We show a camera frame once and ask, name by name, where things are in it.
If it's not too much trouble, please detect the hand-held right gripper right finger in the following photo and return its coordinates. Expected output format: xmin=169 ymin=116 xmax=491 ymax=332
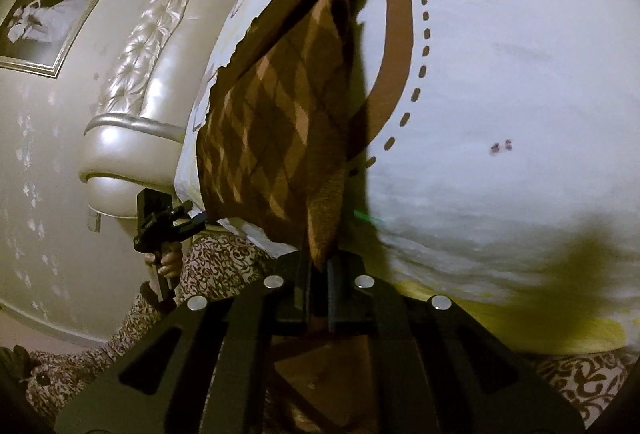
xmin=325 ymin=258 xmax=586 ymax=434

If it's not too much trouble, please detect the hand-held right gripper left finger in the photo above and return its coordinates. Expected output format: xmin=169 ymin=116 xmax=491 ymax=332
xmin=55 ymin=258 xmax=321 ymax=434

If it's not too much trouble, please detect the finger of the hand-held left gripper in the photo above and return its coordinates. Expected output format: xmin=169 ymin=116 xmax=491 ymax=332
xmin=167 ymin=201 xmax=207 ymax=245

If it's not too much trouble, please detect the brown argyle sweater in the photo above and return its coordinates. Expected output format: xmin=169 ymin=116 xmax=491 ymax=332
xmin=196 ymin=0 xmax=387 ymax=272

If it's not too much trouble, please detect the person's left hand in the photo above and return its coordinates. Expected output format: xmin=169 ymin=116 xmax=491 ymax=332
xmin=143 ymin=247 xmax=184 ymax=279

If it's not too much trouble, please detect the person's patterned clothing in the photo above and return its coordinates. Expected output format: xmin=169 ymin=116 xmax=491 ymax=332
xmin=24 ymin=234 xmax=632 ymax=417

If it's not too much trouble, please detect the cream tufted leather headboard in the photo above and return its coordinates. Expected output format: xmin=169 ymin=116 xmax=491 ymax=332
xmin=77 ymin=0 xmax=264 ymax=221

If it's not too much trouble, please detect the framed wall picture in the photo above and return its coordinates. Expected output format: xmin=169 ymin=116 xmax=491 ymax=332
xmin=0 ymin=0 xmax=117 ymax=79

